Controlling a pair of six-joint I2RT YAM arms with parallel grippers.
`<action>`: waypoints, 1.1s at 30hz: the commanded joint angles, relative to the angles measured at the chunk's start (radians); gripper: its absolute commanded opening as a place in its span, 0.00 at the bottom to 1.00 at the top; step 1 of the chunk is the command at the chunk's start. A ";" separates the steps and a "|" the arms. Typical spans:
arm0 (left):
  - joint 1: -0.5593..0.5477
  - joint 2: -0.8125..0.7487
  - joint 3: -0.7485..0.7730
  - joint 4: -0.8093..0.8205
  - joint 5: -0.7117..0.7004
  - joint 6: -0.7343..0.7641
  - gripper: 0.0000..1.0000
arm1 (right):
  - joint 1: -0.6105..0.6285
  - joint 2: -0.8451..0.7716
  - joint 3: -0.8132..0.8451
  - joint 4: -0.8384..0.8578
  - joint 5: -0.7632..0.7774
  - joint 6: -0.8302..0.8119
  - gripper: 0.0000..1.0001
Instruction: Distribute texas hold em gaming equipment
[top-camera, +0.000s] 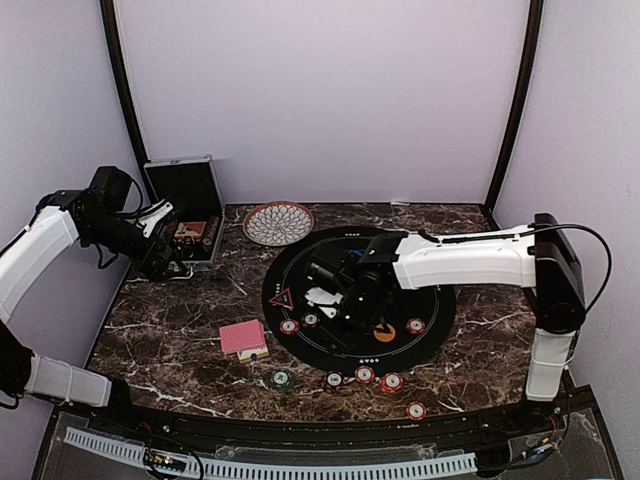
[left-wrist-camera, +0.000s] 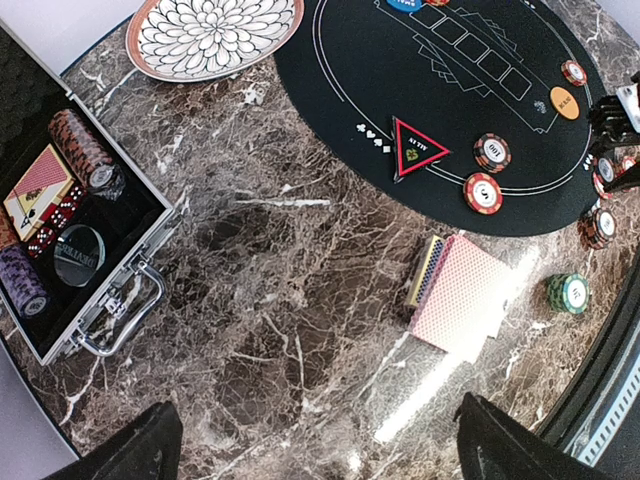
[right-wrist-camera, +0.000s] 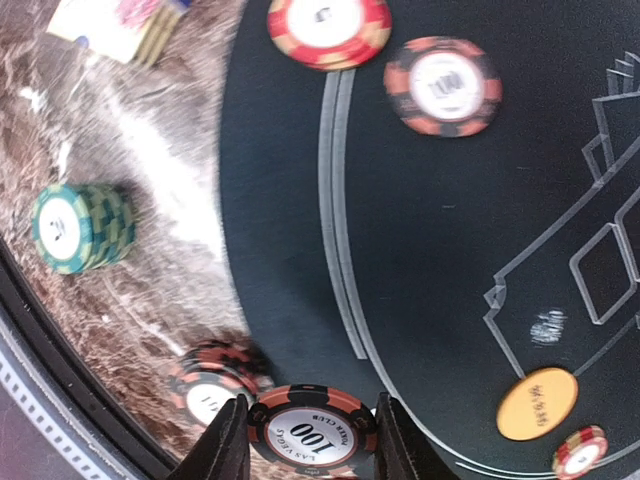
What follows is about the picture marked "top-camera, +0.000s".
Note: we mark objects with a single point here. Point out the red card box in case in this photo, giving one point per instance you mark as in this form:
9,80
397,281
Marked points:
190,230

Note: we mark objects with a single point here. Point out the red playing card deck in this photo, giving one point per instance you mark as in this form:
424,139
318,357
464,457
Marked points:
242,336

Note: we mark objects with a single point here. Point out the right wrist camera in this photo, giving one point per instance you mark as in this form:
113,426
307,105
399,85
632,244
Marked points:
325,292

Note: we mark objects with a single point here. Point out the aluminium poker chip case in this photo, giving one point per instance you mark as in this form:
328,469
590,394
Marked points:
190,185

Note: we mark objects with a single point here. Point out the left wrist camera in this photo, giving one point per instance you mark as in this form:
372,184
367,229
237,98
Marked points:
148,221

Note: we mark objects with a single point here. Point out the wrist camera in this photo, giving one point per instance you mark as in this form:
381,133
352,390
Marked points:
148,221
325,292

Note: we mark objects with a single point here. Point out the red chip mat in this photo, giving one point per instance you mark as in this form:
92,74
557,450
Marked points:
416,326
289,327

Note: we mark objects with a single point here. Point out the patterned ceramic plate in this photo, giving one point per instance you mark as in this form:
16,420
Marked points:
278,224

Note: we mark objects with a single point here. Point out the yellow card box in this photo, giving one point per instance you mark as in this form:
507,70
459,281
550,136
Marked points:
252,355

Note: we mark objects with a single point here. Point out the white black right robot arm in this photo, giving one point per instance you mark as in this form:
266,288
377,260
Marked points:
536,256

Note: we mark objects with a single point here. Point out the white cable duct strip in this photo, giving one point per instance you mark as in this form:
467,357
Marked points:
254,463

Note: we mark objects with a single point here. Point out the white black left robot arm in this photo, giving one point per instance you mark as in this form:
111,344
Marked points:
92,217

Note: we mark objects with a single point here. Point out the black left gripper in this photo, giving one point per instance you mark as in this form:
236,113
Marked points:
142,264

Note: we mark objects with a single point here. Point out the black red poker chip stack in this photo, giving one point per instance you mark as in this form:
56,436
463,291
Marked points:
333,381

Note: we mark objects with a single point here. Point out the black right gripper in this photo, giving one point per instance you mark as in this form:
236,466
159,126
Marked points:
342,340

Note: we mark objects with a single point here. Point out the orange big blind button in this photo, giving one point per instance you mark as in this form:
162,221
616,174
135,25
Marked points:
384,333

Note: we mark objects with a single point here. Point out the black chip mat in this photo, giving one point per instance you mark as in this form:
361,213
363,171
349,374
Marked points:
310,320

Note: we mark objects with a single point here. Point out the round black poker mat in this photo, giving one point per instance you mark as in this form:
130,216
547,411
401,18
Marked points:
283,297

